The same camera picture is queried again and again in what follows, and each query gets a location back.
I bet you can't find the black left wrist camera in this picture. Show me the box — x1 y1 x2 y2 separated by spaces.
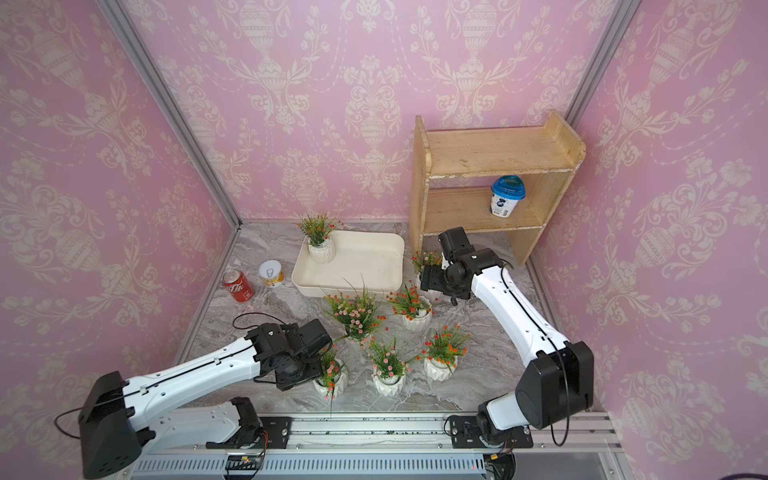
296 319 333 358

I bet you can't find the blue lid white tub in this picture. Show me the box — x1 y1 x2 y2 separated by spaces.
490 175 526 218

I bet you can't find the orange flower plant front right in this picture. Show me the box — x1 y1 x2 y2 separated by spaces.
417 323 471 381

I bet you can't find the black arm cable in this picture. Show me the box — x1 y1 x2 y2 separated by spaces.
52 310 289 440
500 260 571 448

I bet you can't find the red flower plant white pot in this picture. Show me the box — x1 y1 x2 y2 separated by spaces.
386 281 433 332

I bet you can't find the tall pink flower plant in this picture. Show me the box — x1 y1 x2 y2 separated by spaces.
323 285 387 345

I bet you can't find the orange flower plant white pot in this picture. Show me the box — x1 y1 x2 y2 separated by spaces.
297 213 343 264

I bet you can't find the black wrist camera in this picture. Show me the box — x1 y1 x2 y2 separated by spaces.
296 319 333 358
438 227 475 265

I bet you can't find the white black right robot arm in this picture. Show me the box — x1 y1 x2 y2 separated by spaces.
420 249 594 445

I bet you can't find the white yellow tin can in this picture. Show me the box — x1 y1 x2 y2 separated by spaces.
258 260 284 288

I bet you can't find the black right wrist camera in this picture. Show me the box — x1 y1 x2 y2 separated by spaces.
438 227 475 265

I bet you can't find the wooden two-tier shelf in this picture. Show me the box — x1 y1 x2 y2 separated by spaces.
409 112 587 264

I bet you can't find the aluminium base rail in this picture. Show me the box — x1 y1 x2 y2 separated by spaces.
113 411 625 480

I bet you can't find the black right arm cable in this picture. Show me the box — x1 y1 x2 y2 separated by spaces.
500 260 571 448

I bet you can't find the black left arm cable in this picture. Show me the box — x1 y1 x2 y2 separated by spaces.
52 310 289 440

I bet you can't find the pink flower plant front centre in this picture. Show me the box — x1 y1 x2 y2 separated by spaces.
366 337 419 397

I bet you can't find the red cola can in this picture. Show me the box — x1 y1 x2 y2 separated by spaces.
221 269 254 303

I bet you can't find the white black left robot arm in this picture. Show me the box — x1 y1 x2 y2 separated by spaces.
78 319 332 479

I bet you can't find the pink flower plant back right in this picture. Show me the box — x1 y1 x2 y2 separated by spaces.
411 250 443 291

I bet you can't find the cream plastic storage box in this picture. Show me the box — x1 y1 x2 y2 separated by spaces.
291 231 405 297

